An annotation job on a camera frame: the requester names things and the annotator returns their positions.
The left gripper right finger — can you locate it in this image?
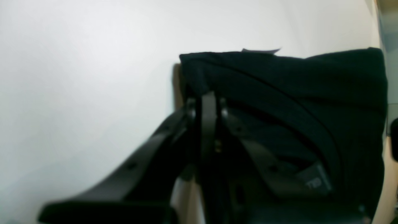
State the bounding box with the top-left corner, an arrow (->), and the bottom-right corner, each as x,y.
218,98 -> 333,199

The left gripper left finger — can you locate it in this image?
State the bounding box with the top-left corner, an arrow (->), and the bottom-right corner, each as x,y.
38,103 -> 197,223

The black T-shirt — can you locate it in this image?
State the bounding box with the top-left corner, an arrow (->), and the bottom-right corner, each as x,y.
179,47 -> 387,218

